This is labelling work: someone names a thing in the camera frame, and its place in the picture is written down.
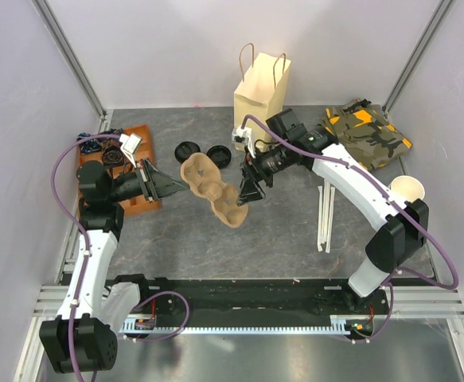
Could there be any camouflage folded cloth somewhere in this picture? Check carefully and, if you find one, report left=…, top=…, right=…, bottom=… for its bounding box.
left=322, top=99, right=412, bottom=172

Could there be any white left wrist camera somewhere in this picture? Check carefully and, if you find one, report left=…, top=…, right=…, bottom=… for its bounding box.
left=119, top=133, right=142, bottom=165

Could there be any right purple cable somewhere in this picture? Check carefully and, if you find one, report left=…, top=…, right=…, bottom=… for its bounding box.
left=241, top=115, right=458, bottom=345

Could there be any white wrapped straw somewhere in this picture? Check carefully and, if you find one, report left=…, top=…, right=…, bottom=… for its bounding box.
left=324, top=181, right=335, bottom=253
left=317, top=181, right=329, bottom=252

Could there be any brown patterned rolled cloth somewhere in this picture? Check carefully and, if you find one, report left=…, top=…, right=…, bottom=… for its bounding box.
left=101, top=145, right=125, bottom=168

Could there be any purple cable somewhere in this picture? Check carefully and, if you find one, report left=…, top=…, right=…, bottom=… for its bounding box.
left=52, top=134, right=191, bottom=382
left=241, top=115, right=458, bottom=345

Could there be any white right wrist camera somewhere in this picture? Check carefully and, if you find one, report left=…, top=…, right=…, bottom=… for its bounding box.
left=232, top=127, right=254, bottom=152

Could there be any orange compartment tray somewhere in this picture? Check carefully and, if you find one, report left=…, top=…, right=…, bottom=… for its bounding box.
left=76, top=124, right=163, bottom=218

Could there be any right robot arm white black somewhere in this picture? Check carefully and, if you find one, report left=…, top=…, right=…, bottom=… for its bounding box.
left=232, top=108, right=429, bottom=314

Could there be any black cup lid on table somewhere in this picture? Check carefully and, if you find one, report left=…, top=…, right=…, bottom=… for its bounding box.
left=206, top=145, right=232, bottom=170

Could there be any slotted cable duct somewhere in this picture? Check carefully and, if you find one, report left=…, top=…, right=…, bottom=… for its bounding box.
left=119, top=316, right=372, bottom=337

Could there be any black plastic cup lid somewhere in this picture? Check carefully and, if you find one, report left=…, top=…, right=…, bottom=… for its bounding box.
left=174, top=141, right=201, bottom=164

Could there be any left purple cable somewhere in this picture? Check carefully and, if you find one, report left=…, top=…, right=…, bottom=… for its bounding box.
left=52, top=134, right=191, bottom=382

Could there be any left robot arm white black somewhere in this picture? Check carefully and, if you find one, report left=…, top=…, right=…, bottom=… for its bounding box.
left=39, top=159, right=188, bottom=374

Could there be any stack of paper cups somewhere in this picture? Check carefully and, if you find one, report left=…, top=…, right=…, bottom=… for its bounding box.
left=389, top=175, right=426, bottom=202

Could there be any beige paper bag with handles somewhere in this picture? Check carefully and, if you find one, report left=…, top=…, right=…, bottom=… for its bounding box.
left=233, top=53, right=291, bottom=129

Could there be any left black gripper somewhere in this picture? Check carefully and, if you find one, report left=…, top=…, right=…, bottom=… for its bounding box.
left=106, top=158, right=189, bottom=203

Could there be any blue patterned rolled cloth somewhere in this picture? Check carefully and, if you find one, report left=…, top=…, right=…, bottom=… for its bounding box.
left=79, top=138, right=107, bottom=155

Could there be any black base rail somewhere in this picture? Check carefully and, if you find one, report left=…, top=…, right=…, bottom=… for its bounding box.
left=106, top=274, right=389, bottom=327

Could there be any brown cardboard cup carrier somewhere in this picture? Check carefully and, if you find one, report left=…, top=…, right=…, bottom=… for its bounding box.
left=180, top=152, right=248, bottom=228

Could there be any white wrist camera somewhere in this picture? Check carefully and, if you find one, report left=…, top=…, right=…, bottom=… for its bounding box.
left=119, top=133, right=142, bottom=165
left=232, top=127, right=254, bottom=152

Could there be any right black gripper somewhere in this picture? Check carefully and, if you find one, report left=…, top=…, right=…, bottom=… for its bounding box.
left=236, top=142, right=291, bottom=208

